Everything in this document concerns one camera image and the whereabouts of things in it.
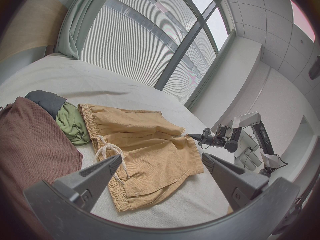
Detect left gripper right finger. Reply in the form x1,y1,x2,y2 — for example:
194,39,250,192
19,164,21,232
201,152,269,212

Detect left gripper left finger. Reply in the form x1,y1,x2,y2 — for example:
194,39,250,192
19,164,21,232
53,154,122,214

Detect tan shorts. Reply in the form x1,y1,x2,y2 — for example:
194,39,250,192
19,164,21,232
77,103,205,212

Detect bed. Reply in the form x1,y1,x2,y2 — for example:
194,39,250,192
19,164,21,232
0,0,234,234

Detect green garment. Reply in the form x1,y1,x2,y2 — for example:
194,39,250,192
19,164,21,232
55,101,90,146

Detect brown shorts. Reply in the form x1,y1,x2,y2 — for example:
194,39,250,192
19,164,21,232
0,96,84,234

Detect black garment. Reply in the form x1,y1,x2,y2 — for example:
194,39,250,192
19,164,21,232
25,90,67,119

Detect window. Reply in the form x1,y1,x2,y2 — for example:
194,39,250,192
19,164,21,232
80,0,235,109

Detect ceiling light panel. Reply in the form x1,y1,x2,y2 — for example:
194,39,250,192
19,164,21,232
290,0,315,43

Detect blue-green curtain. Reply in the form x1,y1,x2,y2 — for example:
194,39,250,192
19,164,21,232
57,0,118,61

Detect black cable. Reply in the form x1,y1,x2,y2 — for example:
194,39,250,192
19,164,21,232
274,154,288,169

